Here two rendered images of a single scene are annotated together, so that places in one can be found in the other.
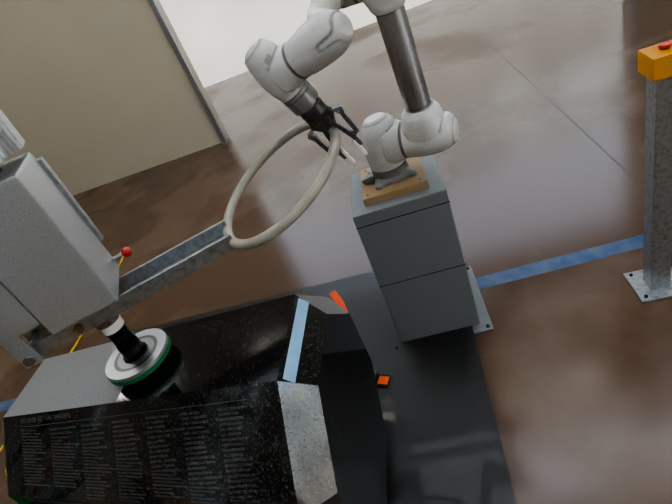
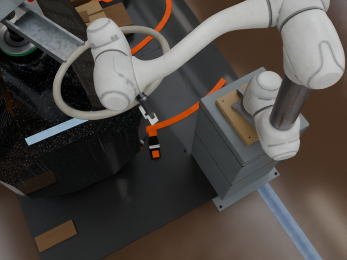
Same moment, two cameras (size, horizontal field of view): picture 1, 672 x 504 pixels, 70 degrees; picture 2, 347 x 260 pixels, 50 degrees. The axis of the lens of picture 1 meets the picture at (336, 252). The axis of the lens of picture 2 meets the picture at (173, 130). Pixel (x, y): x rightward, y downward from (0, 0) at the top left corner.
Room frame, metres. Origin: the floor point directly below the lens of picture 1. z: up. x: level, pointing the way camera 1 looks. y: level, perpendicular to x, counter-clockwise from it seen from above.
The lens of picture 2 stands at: (0.99, -0.65, 2.44)
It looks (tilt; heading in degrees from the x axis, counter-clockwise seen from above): 66 degrees down; 43
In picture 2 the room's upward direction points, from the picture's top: 2 degrees clockwise
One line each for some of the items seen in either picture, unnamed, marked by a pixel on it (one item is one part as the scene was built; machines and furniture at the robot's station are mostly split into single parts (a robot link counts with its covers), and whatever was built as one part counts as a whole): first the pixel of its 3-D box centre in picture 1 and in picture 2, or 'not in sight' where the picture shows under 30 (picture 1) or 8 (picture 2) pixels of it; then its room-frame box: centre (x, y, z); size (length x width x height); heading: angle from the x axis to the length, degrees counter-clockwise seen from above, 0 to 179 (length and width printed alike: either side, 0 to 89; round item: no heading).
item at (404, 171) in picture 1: (385, 170); (254, 102); (1.88, -0.34, 0.86); 0.22 x 0.18 x 0.06; 87
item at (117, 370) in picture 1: (136, 353); (19, 35); (1.29, 0.72, 0.92); 0.21 x 0.21 x 0.01
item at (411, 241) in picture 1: (416, 250); (239, 141); (1.88, -0.36, 0.40); 0.50 x 0.50 x 0.80; 76
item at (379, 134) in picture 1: (382, 140); (264, 93); (1.88, -0.37, 1.00); 0.18 x 0.16 x 0.22; 57
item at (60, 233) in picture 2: not in sight; (56, 235); (0.72, 0.08, 0.02); 0.25 x 0.10 x 0.01; 163
